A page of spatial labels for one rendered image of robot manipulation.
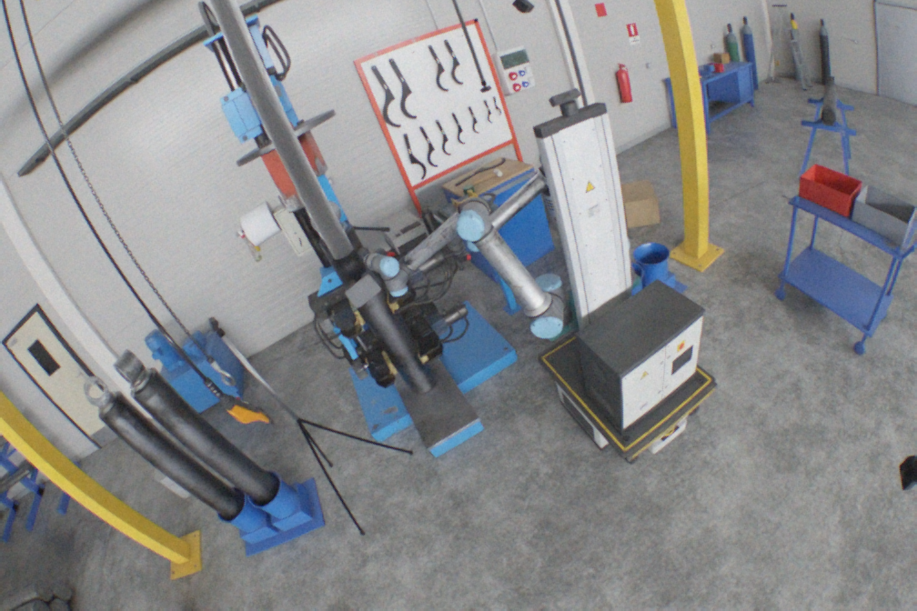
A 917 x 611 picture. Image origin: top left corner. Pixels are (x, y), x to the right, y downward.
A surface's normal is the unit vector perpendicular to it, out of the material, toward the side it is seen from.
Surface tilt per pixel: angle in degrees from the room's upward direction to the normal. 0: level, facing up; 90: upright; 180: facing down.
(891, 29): 90
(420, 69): 90
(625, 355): 0
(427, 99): 90
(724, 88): 90
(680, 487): 0
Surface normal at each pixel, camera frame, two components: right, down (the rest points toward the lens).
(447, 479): -0.32, -0.79
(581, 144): 0.36, 0.40
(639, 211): -0.21, 0.59
